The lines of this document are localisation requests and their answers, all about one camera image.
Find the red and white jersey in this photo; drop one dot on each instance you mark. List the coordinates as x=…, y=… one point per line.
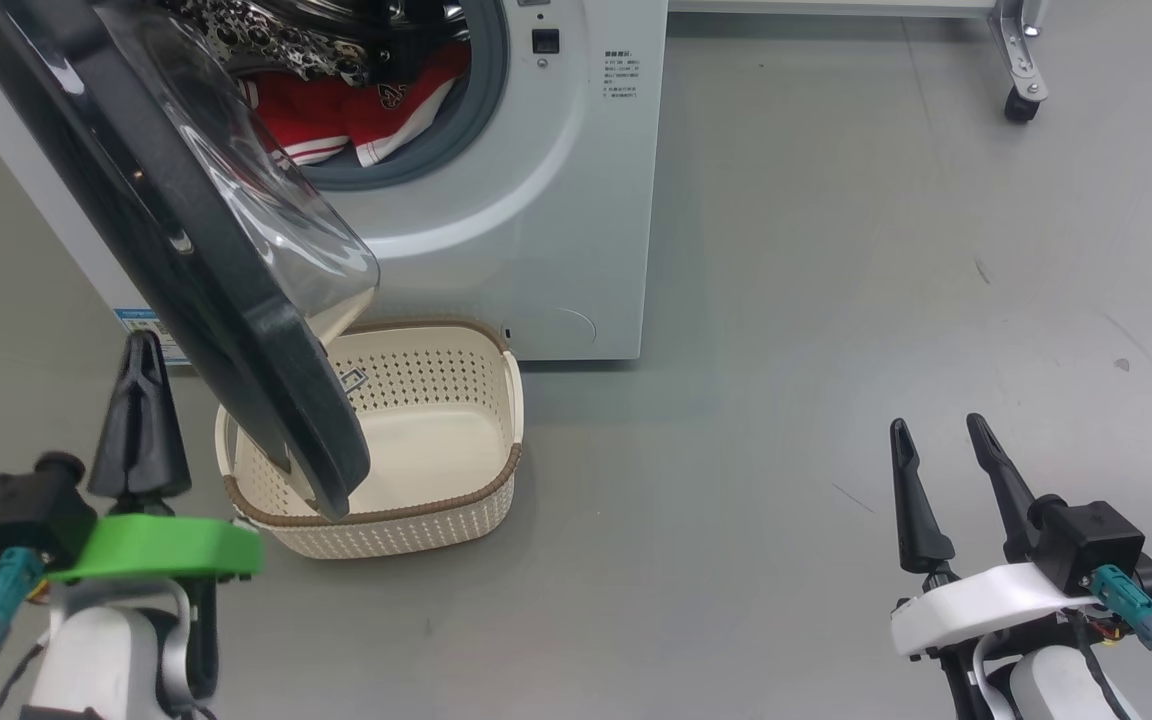
x=336, y=115

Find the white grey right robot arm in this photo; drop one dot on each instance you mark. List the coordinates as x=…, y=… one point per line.
x=1046, y=690

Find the grey metal frame leg caster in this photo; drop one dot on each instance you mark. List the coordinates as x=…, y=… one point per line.
x=1021, y=60

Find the black round glass washer door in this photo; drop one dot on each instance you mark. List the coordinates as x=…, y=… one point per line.
x=186, y=280

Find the white front-load washing machine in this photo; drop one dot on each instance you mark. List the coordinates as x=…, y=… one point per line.
x=556, y=200

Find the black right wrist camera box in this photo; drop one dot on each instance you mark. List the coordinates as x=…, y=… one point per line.
x=1096, y=535

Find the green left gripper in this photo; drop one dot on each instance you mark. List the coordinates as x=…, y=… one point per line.
x=166, y=548

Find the blue energy label sticker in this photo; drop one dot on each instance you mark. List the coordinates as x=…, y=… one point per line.
x=141, y=325

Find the cream perforated basket brown rim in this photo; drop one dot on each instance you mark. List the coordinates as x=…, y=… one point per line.
x=436, y=450

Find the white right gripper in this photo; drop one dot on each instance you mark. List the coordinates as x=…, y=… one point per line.
x=976, y=605

